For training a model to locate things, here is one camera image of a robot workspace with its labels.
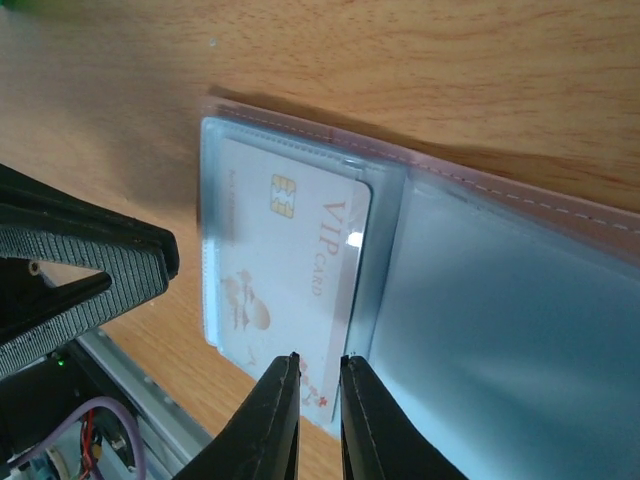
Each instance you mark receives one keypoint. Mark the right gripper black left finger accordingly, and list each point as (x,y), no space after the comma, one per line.
(261,440)

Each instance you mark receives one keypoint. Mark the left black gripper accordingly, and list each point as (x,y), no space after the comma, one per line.
(67,266)

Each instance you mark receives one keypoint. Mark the pink card holder wallet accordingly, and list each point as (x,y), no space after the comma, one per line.
(503,318)

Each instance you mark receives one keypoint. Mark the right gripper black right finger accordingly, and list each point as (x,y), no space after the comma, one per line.
(378,441)

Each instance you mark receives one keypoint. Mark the white VIP card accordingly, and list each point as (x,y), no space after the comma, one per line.
(282,265)

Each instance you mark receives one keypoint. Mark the aluminium rail frame front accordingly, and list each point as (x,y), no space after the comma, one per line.
(171,436)

